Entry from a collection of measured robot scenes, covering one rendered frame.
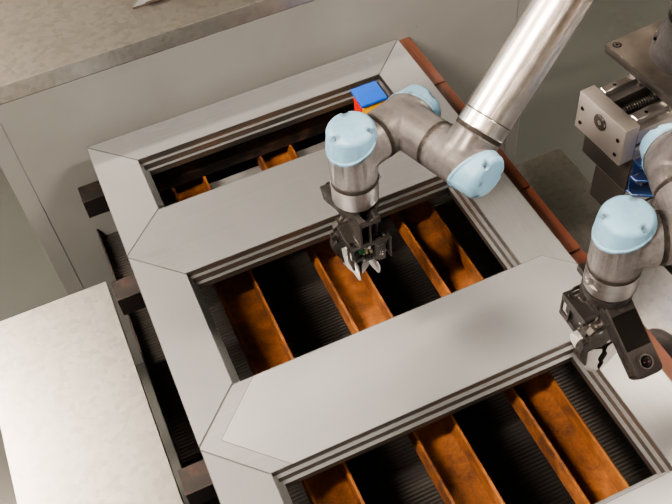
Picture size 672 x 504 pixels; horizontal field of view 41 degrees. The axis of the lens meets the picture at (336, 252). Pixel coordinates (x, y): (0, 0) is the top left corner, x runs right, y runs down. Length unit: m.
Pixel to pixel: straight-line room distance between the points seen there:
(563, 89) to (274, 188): 1.71
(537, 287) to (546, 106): 1.66
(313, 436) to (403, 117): 0.53
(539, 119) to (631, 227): 2.01
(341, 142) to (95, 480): 0.74
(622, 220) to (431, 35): 1.11
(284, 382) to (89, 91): 0.78
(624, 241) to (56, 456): 1.04
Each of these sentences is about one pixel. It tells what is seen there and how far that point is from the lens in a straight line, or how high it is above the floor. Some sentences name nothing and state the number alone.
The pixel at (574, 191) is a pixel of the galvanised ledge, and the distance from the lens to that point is 2.04.
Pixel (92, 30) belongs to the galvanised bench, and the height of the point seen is 1.05.
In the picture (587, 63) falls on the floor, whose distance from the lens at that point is 3.43.
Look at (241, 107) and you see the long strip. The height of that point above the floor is 0.86.
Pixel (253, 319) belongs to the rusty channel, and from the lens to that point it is 1.83.
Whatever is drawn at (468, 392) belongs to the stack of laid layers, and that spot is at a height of 0.84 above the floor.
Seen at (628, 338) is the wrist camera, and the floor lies 1.07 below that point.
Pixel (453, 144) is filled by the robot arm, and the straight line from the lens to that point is 1.30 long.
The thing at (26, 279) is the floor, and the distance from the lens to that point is 2.98.
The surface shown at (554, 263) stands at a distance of 1.67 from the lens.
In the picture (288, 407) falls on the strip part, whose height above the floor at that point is 0.86.
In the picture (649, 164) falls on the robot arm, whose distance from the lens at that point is 1.35.
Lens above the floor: 2.17
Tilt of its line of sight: 51 degrees down
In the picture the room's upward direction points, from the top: 7 degrees counter-clockwise
